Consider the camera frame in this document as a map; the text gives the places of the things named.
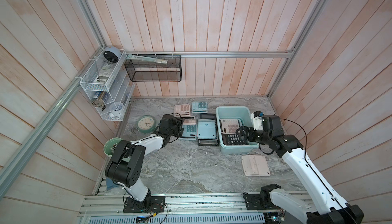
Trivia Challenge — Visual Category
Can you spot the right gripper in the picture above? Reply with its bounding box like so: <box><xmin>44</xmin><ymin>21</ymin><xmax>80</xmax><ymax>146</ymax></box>
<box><xmin>235</xmin><ymin>125</ymin><xmax>271</xmax><ymax>146</ymax></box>

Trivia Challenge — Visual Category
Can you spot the mint green storage box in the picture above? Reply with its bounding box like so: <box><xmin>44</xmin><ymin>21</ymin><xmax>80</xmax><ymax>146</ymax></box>
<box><xmin>216</xmin><ymin>106</ymin><xmax>258</xmax><ymax>155</ymax></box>

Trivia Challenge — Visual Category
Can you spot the large black desk calculator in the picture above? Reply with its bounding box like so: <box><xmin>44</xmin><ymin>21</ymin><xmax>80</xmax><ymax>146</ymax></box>
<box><xmin>197</xmin><ymin>113</ymin><xmax>219</xmax><ymax>146</ymax></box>

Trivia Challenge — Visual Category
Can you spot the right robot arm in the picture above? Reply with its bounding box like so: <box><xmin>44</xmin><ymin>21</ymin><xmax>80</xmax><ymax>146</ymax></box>
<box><xmin>236</xmin><ymin>111</ymin><xmax>364</xmax><ymax>224</ymax></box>

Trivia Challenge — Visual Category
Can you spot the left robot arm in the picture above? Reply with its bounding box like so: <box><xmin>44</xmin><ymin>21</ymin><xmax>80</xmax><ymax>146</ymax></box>
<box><xmin>105</xmin><ymin>114</ymin><xmax>183</xmax><ymax>203</ymax></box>

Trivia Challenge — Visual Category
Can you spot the small pink calculator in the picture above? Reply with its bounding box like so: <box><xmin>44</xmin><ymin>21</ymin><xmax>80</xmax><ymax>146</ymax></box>
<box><xmin>174</xmin><ymin>104</ymin><xmax>191</xmax><ymax>117</ymax></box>

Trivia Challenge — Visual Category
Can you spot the upturned pink calculator right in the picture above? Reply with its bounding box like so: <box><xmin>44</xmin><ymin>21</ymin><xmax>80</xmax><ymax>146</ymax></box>
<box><xmin>242</xmin><ymin>155</ymin><xmax>271</xmax><ymax>177</ymax></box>

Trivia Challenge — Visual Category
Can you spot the small teal calculator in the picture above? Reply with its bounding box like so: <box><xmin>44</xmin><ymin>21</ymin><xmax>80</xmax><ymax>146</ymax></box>
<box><xmin>192</xmin><ymin>101</ymin><xmax>208</xmax><ymax>114</ymax></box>

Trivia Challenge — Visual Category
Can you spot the upturned light blue calculator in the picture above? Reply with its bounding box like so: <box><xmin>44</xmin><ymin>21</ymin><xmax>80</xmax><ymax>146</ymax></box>
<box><xmin>197</xmin><ymin>119</ymin><xmax>216</xmax><ymax>140</ymax></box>

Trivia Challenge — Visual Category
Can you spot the green round clock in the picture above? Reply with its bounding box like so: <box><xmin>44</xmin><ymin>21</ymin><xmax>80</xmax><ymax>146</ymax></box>
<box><xmin>136</xmin><ymin>115</ymin><xmax>156</xmax><ymax>134</ymax></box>

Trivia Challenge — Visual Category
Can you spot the white mug on shelf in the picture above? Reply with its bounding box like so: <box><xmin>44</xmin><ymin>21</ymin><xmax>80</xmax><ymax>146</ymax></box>
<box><xmin>109</xmin><ymin>102</ymin><xmax>124</xmax><ymax>119</ymax></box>

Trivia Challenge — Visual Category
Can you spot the green pen cup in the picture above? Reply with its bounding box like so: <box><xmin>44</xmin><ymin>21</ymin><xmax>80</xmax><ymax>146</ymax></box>
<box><xmin>104</xmin><ymin>137</ymin><xmax>122</xmax><ymax>157</ymax></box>

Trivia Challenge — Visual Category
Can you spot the black mesh basket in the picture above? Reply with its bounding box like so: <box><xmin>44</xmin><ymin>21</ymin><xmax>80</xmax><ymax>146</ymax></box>
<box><xmin>125</xmin><ymin>54</ymin><xmax>182</xmax><ymax>82</ymax></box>

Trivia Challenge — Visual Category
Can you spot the ruler on basket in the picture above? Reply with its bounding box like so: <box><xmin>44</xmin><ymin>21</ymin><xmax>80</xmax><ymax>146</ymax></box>
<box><xmin>127</xmin><ymin>54</ymin><xmax>167</xmax><ymax>64</ymax></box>

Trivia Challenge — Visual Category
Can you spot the grey round alarm clock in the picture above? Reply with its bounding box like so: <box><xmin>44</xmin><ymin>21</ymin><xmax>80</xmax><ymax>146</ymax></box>
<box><xmin>103</xmin><ymin>46</ymin><xmax>121</xmax><ymax>63</ymax></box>

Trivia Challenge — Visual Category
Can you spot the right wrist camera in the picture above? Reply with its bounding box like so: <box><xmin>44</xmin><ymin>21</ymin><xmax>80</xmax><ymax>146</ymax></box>
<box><xmin>251</xmin><ymin>111</ymin><xmax>264</xmax><ymax>131</ymax></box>

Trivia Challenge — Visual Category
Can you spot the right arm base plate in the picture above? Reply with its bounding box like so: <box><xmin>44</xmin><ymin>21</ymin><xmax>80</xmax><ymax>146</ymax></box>
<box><xmin>243</xmin><ymin>192</ymin><xmax>283</xmax><ymax>210</ymax></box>

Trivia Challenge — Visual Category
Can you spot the white wire shelf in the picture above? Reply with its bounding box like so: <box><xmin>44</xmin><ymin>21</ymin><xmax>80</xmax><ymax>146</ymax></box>
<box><xmin>80</xmin><ymin>48</ymin><xmax>135</xmax><ymax>121</ymax></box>

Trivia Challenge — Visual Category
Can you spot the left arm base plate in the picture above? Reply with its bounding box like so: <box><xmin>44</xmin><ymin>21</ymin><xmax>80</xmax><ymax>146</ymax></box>
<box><xmin>123</xmin><ymin>196</ymin><xmax>165</xmax><ymax>213</ymax></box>

